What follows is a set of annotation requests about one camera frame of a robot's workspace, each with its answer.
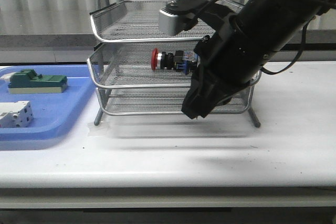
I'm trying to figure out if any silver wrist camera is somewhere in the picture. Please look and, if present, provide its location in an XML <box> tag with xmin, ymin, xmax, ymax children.
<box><xmin>159</xmin><ymin>0</ymin><xmax>208</xmax><ymax>36</ymax></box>

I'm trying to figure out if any silver mesh tray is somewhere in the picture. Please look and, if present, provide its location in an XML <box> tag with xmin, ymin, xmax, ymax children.
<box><xmin>90</xmin><ymin>0</ymin><xmax>215</xmax><ymax>43</ymax></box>
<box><xmin>96</xmin><ymin>87</ymin><xmax>254</xmax><ymax>116</ymax></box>
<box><xmin>87</xmin><ymin>40</ymin><xmax>263</xmax><ymax>90</ymax></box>

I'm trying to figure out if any red emergency push button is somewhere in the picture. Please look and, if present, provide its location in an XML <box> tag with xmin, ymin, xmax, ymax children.
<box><xmin>151</xmin><ymin>48</ymin><xmax>201</xmax><ymax>75</ymax></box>

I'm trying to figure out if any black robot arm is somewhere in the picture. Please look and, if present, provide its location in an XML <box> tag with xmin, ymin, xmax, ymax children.
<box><xmin>182</xmin><ymin>0</ymin><xmax>335</xmax><ymax>119</ymax></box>

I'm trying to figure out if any green and beige switch block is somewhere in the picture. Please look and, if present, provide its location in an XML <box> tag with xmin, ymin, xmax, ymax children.
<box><xmin>1</xmin><ymin>69</ymin><xmax>68</xmax><ymax>94</ymax></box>

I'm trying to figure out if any blue plastic tray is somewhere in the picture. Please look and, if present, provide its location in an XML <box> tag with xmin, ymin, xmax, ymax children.
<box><xmin>1</xmin><ymin>65</ymin><xmax>94</xmax><ymax>141</ymax></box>

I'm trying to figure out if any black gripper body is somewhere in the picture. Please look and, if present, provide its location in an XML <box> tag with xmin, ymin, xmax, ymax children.
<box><xmin>181</xmin><ymin>15</ymin><xmax>272</xmax><ymax>119</ymax></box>

